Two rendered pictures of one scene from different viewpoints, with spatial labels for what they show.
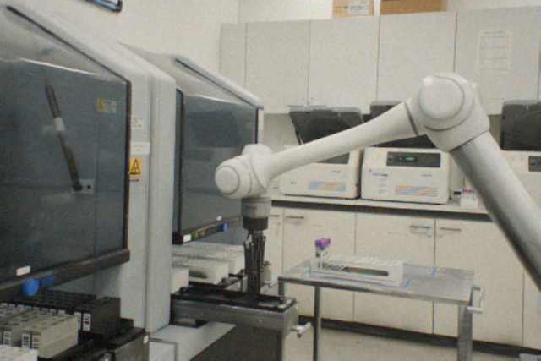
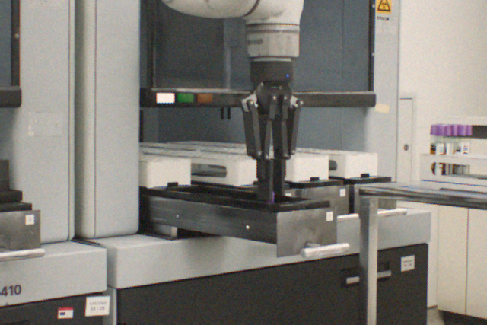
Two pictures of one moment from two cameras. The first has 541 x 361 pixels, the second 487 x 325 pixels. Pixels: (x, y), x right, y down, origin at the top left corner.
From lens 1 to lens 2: 0.78 m
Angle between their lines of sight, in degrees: 29
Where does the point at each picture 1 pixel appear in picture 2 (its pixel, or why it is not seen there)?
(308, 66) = not seen: outside the picture
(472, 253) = not seen: outside the picture
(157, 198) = (97, 23)
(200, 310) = (176, 212)
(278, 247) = not seen: outside the picture
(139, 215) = (52, 43)
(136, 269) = (50, 126)
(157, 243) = (100, 97)
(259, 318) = (246, 222)
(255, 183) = not seen: outside the picture
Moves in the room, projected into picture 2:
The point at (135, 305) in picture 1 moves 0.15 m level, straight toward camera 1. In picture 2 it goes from (52, 183) to (7, 191)
